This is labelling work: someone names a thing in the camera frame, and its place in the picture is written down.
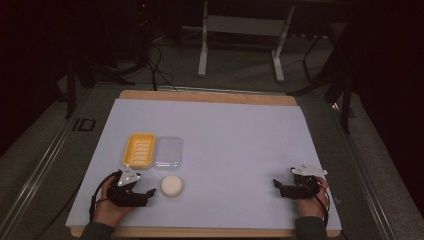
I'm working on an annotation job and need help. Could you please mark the round white soap bar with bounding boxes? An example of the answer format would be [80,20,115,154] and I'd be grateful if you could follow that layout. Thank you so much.
[160,175,184,198]

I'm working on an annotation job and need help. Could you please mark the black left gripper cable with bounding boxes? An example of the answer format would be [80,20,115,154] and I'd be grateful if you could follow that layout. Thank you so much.
[88,171,122,223]

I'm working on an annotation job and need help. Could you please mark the person's right hand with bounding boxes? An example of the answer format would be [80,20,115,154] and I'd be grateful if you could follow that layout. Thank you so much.
[294,176,331,220]

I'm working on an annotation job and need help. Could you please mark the metal floor rail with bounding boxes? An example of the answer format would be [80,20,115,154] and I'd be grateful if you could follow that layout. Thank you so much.
[329,102,398,240]
[0,89,93,236]

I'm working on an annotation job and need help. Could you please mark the pale table mat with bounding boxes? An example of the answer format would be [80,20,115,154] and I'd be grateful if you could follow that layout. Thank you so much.
[65,98,343,233]

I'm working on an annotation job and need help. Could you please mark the black floor cables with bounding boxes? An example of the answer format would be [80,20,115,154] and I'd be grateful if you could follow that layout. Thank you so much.
[145,39,179,92]

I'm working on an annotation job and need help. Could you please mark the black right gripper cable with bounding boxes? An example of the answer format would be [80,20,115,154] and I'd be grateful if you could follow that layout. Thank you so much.
[305,182,332,228]

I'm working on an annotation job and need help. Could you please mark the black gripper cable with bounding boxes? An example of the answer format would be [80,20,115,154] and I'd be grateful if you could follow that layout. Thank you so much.
[88,171,122,223]
[305,182,332,228]

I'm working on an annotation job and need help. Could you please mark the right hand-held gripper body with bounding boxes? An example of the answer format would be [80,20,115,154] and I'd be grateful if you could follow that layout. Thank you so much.
[285,162,329,200]

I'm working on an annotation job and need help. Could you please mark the person's left hand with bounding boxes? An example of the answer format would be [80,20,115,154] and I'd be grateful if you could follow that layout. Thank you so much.
[92,176,135,228]

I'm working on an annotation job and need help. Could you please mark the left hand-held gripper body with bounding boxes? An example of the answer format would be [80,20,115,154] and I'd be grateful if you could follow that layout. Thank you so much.
[106,167,150,208]

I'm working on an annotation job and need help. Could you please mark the yellow soap dish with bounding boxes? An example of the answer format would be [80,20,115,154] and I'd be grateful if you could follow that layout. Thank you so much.
[122,132,157,169]

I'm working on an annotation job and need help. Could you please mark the clear plastic container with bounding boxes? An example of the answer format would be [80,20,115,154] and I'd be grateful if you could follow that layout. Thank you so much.
[153,136,184,171]

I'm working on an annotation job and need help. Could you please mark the white metal stand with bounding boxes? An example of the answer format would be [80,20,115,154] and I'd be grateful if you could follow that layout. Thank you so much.
[197,0,297,84]

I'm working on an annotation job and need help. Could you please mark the black stand with tall post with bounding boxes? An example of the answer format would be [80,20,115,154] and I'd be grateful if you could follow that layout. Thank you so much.
[287,19,357,135]

